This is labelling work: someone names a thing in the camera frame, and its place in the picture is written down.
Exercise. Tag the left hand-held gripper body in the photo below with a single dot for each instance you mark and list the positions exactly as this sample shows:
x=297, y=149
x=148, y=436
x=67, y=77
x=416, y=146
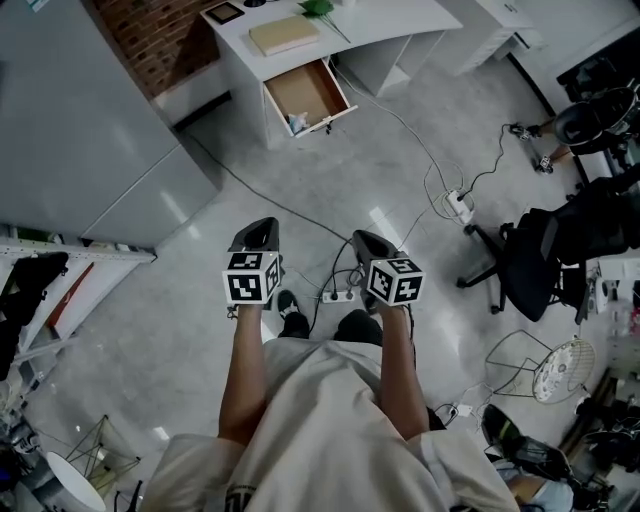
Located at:
x=246, y=286

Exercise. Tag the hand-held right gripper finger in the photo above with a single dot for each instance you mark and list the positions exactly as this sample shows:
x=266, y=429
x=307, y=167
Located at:
x=361, y=246
x=382, y=247

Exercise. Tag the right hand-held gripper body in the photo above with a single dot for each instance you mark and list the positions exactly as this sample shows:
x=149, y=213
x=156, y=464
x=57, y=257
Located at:
x=394, y=282

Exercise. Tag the white item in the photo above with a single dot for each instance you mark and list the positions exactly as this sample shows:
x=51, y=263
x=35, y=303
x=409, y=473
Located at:
x=298, y=123

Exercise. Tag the wooden drawer with white front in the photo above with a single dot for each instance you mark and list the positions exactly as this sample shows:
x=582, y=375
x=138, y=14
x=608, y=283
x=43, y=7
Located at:
x=307, y=95

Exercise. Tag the person's right forearm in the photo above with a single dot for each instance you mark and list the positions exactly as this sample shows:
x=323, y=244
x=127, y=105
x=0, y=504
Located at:
x=400, y=370

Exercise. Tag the person's left forearm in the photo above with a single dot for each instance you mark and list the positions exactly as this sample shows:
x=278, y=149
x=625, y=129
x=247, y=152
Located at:
x=243, y=370

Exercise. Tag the person's black and white shoe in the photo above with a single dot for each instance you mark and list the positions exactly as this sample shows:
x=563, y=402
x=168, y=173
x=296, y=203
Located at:
x=286, y=304

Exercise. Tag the small white power strip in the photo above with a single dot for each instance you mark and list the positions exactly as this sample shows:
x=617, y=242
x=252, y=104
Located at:
x=338, y=297

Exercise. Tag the person's right black trouser leg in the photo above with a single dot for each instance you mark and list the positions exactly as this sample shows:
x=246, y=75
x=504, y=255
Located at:
x=359, y=326

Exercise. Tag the person's black trouser leg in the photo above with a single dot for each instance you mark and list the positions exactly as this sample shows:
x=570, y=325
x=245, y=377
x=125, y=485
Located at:
x=359, y=326
x=295, y=325

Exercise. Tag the person's left black trouser leg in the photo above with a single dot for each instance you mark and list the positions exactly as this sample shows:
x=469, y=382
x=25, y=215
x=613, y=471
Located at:
x=295, y=325

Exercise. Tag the white power strip with plugs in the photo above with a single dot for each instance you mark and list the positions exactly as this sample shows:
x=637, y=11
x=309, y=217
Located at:
x=460, y=204

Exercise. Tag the white power adapter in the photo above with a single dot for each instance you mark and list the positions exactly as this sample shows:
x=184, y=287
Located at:
x=463, y=410

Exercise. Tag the black office chair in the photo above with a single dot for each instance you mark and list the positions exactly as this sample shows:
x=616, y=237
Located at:
x=545, y=260

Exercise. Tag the person's white shirt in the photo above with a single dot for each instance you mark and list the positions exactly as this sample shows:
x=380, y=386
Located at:
x=325, y=435

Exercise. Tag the white metal shelf rack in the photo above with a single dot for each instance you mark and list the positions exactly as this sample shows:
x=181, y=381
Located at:
x=75, y=280

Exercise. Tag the white and orange box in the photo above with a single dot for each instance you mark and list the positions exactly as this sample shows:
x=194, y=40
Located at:
x=70, y=305

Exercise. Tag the large grey cabinet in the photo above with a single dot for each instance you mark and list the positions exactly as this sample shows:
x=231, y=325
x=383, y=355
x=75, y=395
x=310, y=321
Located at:
x=85, y=125

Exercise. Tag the beige closed book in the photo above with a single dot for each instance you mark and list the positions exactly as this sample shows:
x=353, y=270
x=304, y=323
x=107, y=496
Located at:
x=284, y=34

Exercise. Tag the black bag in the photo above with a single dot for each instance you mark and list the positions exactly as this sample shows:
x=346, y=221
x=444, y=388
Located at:
x=27, y=295

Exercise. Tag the white desk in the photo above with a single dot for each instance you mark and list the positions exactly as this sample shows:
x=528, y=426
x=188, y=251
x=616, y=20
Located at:
x=360, y=25

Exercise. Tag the green artificial plant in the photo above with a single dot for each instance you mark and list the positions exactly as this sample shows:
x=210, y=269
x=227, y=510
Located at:
x=317, y=7

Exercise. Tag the white side cabinet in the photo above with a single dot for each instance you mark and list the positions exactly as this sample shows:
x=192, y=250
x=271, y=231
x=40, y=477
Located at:
x=495, y=25

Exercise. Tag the black picture frame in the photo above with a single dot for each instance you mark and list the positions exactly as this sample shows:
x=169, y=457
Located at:
x=225, y=12

